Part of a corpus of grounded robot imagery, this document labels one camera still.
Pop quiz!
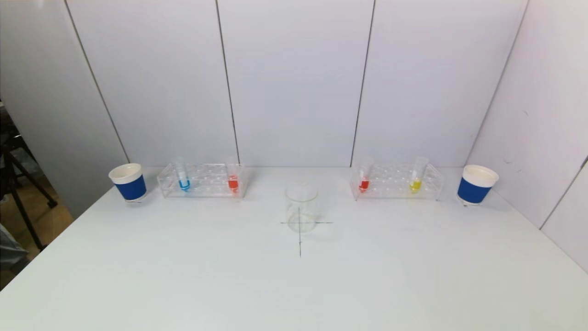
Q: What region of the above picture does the test tube with yellow liquid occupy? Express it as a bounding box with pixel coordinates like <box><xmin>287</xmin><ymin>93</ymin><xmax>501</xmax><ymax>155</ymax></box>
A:
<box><xmin>409</xmin><ymin>156</ymin><xmax>430</xmax><ymax>194</ymax></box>

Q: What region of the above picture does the blue white paper cup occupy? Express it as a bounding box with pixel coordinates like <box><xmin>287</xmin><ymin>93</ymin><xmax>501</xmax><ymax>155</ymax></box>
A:
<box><xmin>457</xmin><ymin>165</ymin><xmax>500</xmax><ymax>206</ymax></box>
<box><xmin>108</xmin><ymin>163</ymin><xmax>147</xmax><ymax>203</ymax></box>

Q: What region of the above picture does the black tripod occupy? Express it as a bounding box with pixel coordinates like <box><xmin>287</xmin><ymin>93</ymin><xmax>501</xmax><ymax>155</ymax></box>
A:
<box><xmin>0</xmin><ymin>133</ymin><xmax>58</xmax><ymax>251</ymax></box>

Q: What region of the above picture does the test tube with orange liquid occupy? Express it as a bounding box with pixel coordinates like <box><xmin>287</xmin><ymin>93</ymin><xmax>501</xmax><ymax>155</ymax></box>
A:
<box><xmin>226</xmin><ymin>156</ymin><xmax>241</xmax><ymax>194</ymax></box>

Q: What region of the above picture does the clear acrylic test tube rack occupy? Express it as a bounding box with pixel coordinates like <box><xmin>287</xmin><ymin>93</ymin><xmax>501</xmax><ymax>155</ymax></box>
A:
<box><xmin>157</xmin><ymin>163</ymin><xmax>249</xmax><ymax>199</ymax></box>
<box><xmin>349</xmin><ymin>163</ymin><xmax>445</xmax><ymax>201</ymax></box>

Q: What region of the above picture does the test tube with red liquid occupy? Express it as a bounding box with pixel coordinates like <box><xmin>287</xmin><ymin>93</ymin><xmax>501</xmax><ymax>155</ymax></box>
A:
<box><xmin>358</xmin><ymin>158</ymin><xmax>375</xmax><ymax>193</ymax></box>

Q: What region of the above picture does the grey plastic bag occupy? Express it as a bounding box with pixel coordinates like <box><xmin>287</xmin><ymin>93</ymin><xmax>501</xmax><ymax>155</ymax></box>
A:
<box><xmin>0</xmin><ymin>224</ymin><xmax>29</xmax><ymax>272</ymax></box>

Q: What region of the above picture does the test tube with blue liquid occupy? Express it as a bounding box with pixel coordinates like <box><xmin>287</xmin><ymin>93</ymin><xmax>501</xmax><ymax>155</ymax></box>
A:
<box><xmin>175</xmin><ymin>157</ymin><xmax>191</xmax><ymax>192</ymax></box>

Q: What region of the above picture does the clear glass beaker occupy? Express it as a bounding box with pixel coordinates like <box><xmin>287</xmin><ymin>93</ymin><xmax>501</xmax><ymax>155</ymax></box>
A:
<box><xmin>284</xmin><ymin>183</ymin><xmax>319</xmax><ymax>234</ymax></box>

